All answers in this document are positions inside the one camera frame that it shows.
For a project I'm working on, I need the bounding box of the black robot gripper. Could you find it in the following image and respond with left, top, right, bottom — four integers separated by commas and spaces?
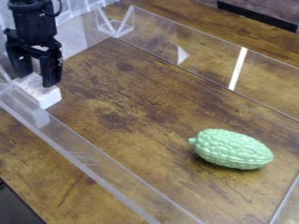
4, 0, 63, 88

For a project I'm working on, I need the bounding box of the white speckled rectangular block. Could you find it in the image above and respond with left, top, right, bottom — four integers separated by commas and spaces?
13, 73, 61, 109

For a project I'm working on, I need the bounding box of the green bumpy bitter gourd toy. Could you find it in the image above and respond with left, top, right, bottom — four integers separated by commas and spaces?
188, 129, 275, 170

